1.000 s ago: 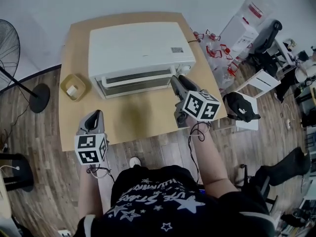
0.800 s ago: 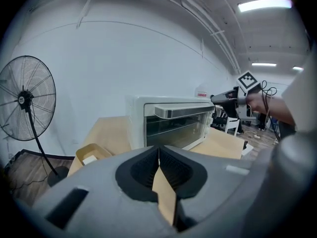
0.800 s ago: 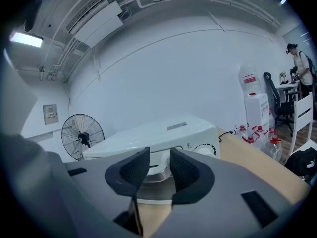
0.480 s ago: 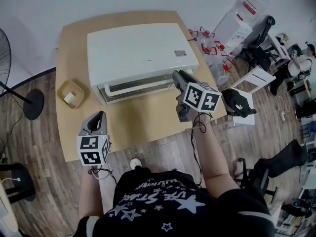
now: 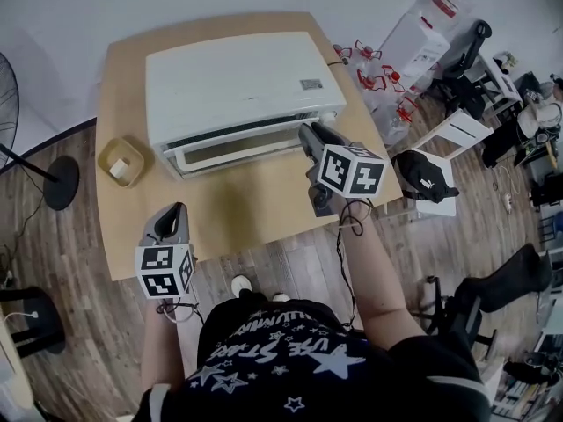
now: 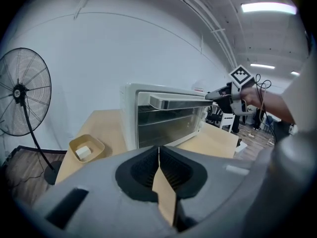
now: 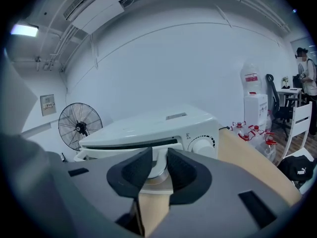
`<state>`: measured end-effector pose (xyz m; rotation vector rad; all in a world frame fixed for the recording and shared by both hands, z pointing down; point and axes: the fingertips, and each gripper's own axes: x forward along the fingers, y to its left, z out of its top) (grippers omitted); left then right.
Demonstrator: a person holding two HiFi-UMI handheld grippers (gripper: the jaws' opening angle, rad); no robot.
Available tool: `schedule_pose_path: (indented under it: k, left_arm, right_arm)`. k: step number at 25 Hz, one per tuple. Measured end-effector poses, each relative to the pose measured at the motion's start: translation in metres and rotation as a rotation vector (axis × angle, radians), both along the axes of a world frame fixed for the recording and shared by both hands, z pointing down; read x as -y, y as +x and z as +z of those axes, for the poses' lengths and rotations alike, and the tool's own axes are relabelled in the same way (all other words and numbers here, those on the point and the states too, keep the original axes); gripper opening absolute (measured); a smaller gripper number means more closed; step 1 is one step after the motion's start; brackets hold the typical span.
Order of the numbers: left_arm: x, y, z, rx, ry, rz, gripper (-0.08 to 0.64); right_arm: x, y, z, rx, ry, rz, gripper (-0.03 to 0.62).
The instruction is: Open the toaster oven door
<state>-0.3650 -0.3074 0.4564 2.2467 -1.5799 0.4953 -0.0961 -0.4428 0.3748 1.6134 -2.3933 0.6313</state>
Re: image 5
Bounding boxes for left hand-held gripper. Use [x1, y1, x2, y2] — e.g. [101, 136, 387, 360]
[135, 202, 196, 301]

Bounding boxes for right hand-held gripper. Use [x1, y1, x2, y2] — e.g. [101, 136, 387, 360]
[298, 121, 386, 219]

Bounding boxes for person's right forearm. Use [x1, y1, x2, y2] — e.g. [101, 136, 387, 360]
[337, 199, 427, 347]

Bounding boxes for person's left forearm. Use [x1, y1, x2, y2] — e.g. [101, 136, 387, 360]
[139, 299, 191, 391]

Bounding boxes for white toaster oven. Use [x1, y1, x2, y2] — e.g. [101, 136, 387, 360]
[144, 31, 348, 181]

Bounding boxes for group of clear water bottles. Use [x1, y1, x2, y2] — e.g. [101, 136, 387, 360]
[332, 39, 424, 147]

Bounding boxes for small white block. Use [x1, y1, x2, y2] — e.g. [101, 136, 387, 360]
[109, 157, 131, 180]

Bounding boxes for light wooden table white legs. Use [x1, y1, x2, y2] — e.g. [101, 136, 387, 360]
[94, 11, 404, 283]

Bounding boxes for beige square tray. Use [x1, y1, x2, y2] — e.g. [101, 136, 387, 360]
[97, 135, 153, 190]

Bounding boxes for person's left white shoe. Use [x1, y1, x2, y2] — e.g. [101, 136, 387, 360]
[230, 274, 253, 299]

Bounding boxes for black waist bag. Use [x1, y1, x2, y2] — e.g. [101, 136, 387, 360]
[391, 149, 461, 205]

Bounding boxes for black standing fan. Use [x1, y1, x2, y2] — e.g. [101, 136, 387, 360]
[0, 50, 81, 213]

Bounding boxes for person's black trousers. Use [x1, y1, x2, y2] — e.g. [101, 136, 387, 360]
[237, 288, 292, 308]

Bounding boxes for white water dispenser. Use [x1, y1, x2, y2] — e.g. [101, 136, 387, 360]
[379, 8, 452, 92]

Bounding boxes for white wooden chair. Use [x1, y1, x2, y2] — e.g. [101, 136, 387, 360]
[381, 107, 494, 220]

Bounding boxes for black office chair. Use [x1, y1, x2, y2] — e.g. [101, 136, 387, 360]
[425, 18, 494, 120]
[423, 243, 553, 360]

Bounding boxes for person's black star-print shirt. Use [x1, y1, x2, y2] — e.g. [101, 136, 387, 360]
[138, 299, 492, 422]

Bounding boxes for white desk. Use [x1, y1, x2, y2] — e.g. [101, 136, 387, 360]
[478, 52, 525, 119]

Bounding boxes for left hand-held gripper cable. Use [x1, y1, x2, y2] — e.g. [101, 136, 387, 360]
[156, 298, 206, 325]

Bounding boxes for hand-held gripper cable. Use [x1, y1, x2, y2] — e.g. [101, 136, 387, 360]
[156, 298, 206, 325]
[335, 199, 376, 332]

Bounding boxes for right hand-held gripper cable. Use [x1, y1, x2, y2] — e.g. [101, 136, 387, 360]
[335, 199, 376, 332]

